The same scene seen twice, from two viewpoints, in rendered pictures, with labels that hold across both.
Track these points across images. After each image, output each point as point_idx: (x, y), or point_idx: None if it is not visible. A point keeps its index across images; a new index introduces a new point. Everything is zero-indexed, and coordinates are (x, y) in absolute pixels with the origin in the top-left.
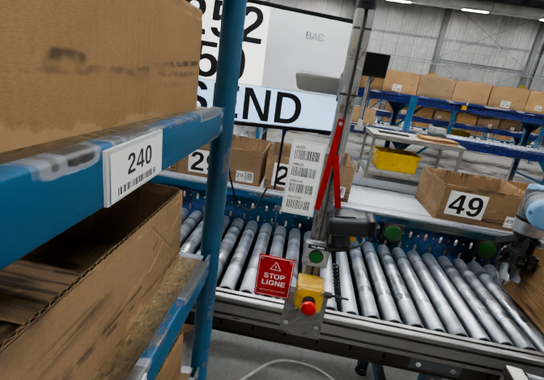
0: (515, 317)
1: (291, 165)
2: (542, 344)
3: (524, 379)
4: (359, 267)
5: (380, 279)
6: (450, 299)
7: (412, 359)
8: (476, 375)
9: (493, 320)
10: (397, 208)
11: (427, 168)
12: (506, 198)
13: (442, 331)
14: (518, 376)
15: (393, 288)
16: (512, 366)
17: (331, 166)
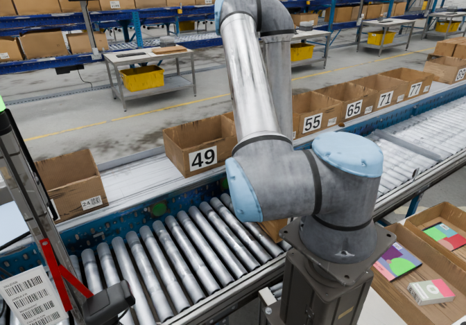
0: (256, 234)
1: (12, 302)
2: (274, 250)
3: (270, 295)
4: (143, 266)
5: (163, 268)
6: (216, 248)
7: (206, 321)
8: (246, 298)
9: (245, 251)
10: (154, 182)
11: (164, 129)
12: (227, 141)
13: (218, 289)
14: (266, 295)
15: (175, 267)
16: (262, 289)
17: (60, 276)
